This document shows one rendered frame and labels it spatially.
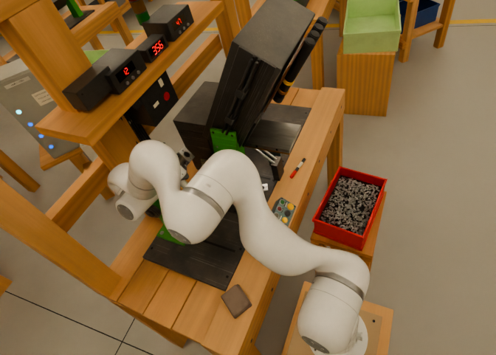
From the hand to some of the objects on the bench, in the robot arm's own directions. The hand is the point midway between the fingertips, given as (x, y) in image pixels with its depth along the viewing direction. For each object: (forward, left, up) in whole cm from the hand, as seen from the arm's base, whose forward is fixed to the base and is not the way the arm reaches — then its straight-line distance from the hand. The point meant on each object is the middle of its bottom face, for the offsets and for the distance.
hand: (182, 158), depth 121 cm
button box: (-33, +1, -40) cm, 52 cm away
